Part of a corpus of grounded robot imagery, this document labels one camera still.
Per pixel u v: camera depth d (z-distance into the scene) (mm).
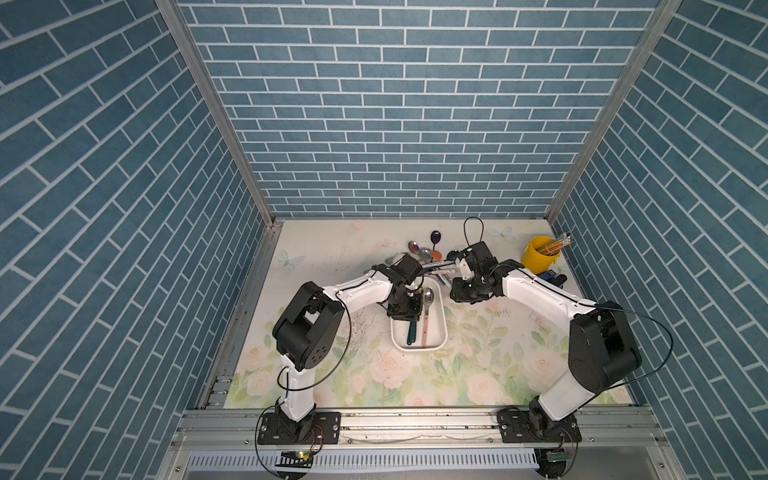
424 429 753
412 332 875
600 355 452
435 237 1151
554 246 971
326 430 732
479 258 722
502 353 865
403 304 785
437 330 906
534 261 1006
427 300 958
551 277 1016
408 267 754
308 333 495
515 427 736
